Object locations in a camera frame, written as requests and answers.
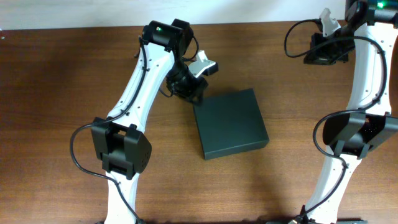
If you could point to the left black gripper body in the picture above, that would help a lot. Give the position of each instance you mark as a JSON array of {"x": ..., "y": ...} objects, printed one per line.
[{"x": 191, "y": 92}]

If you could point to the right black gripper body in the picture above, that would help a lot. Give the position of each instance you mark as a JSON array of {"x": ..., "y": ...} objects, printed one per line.
[{"x": 325, "y": 54}]

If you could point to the black box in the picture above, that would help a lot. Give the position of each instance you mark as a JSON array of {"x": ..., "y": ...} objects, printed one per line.
[{"x": 230, "y": 123}]

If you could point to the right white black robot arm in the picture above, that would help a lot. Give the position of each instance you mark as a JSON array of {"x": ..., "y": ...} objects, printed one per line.
[{"x": 348, "y": 136}]

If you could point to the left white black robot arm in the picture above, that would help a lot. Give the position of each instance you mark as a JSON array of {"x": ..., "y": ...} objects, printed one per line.
[{"x": 119, "y": 139}]

